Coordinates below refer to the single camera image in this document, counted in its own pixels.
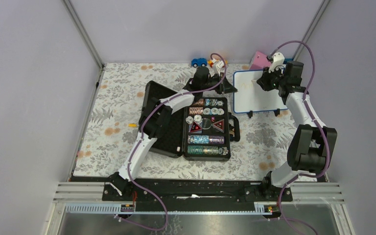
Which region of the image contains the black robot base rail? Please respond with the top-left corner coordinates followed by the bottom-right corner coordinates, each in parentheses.
top-left (102, 175), bottom-right (293, 212)

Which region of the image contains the clear dealer button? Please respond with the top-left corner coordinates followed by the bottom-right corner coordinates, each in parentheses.
top-left (202, 118), bottom-right (212, 130)

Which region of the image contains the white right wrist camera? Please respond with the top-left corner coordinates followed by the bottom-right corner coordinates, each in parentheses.
top-left (266, 52), bottom-right (285, 72)

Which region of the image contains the pink box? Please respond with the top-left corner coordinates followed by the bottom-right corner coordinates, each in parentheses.
top-left (249, 51), bottom-right (271, 70)

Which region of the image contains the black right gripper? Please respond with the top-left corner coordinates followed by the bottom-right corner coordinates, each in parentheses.
top-left (257, 66), bottom-right (287, 93)

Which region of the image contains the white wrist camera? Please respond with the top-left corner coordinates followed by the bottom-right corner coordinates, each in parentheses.
top-left (266, 52), bottom-right (285, 72)
top-left (212, 60), bottom-right (225, 75)

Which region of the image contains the red triangle all-in marker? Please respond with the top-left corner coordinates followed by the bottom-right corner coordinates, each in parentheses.
top-left (188, 122), bottom-right (203, 134)

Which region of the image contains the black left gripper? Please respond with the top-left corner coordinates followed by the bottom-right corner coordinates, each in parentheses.
top-left (200, 73), bottom-right (236, 95)

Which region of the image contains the blue toy car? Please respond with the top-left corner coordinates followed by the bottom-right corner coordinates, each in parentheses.
top-left (191, 58), bottom-right (208, 68)

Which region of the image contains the orange toy car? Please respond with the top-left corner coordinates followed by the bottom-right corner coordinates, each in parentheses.
top-left (207, 59), bottom-right (215, 68)

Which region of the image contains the floral table cloth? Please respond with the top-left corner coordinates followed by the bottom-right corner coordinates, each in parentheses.
top-left (73, 63), bottom-right (296, 181)

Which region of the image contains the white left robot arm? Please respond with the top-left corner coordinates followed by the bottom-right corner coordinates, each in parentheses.
top-left (106, 66), bottom-right (227, 201)

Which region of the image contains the blue framed whiteboard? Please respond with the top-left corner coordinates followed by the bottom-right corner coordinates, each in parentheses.
top-left (232, 70), bottom-right (287, 114)

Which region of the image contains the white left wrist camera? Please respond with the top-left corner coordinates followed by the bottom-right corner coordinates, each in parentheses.
top-left (212, 60), bottom-right (225, 75)

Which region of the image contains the black poker chip case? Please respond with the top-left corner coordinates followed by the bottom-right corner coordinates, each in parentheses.
top-left (142, 81), bottom-right (241, 162)

